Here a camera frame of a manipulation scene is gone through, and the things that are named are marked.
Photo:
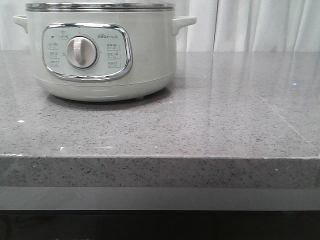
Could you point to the glass pot lid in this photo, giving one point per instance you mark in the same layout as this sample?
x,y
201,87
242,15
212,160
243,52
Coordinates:
x,y
99,7

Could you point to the pale green electric cooking pot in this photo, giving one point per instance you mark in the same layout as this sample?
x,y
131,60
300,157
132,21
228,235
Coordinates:
x,y
100,56

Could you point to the white pleated curtain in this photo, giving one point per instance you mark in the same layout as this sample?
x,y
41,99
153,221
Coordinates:
x,y
250,26

